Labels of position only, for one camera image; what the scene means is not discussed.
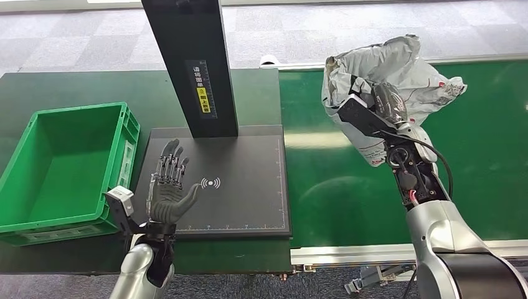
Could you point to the green conveyor belt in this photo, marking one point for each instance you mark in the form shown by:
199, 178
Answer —
486, 144

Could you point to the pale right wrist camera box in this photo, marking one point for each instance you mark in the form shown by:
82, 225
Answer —
363, 115

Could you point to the white package with black print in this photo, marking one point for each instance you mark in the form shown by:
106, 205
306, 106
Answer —
392, 62

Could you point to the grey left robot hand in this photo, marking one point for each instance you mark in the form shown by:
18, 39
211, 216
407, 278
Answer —
167, 202

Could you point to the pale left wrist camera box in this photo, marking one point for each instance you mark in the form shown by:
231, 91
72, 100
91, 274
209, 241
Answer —
121, 200

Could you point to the black weighing scale platform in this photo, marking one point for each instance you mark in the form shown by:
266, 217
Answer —
247, 185

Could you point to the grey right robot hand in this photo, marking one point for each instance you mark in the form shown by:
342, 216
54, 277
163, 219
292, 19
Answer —
390, 103

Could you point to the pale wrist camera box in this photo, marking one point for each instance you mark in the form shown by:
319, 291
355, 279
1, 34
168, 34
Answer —
363, 115
121, 200

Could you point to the metal bracket under conveyor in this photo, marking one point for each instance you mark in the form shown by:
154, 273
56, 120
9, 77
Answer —
371, 278

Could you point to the black scale column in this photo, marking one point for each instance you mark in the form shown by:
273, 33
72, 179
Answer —
185, 41

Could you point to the green plastic basket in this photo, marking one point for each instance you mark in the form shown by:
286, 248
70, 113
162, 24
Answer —
62, 173

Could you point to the black yellow column label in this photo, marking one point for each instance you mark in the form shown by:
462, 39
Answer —
203, 99

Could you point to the white conveyor end cap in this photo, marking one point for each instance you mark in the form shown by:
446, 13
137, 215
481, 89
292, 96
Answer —
269, 61

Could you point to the aluminium conveyor frame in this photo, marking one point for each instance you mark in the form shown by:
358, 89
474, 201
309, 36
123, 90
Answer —
350, 256

